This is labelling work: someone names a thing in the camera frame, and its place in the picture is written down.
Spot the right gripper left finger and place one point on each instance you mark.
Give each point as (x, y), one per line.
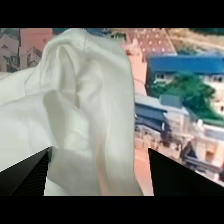
(21, 178)

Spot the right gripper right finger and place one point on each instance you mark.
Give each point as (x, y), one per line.
(180, 180)

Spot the white garment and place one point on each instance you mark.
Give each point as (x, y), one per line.
(83, 110)

